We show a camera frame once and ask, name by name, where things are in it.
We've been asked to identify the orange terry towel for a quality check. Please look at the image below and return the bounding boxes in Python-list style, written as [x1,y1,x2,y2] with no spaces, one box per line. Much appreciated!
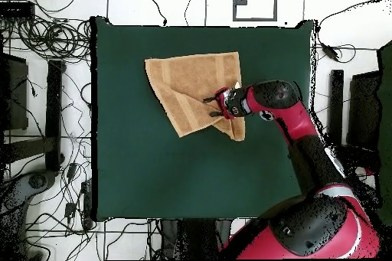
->
[144,51,247,142]

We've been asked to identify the flat black device box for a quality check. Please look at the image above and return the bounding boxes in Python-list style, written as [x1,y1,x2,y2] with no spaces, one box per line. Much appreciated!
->
[0,1,35,19]

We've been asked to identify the dark green table cloth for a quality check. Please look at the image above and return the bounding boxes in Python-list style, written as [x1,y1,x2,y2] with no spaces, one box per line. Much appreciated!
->
[90,15,318,222]

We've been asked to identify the black stand bar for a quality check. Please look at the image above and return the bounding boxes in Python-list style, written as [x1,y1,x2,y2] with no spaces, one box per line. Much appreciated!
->
[328,69,345,147]
[44,59,66,172]

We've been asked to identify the large black box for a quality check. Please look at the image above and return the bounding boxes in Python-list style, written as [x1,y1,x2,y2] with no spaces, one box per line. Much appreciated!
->
[348,70,382,152]
[0,53,29,131]

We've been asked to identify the small black power adapter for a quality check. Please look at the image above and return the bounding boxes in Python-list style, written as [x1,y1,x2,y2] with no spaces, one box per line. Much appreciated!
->
[64,201,77,220]
[66,162,78,180]

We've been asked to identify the grey floor frame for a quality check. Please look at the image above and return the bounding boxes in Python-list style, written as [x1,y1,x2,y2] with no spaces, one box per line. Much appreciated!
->
[232,0,279,22]

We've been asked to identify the long black cable with plug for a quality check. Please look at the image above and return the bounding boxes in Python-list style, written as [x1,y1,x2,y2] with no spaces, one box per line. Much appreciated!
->
[139,0,168,27]

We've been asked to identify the black power adapter with cable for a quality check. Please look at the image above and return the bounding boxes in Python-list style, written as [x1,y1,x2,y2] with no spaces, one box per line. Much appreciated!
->
[320,43,341,62]

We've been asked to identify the black cable coil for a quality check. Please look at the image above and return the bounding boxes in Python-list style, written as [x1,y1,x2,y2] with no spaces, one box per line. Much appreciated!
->
[16,17,93,60]

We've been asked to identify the pedestal leg with round foot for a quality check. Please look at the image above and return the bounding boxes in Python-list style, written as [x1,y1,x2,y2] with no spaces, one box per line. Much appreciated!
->
[0,169,57,260]

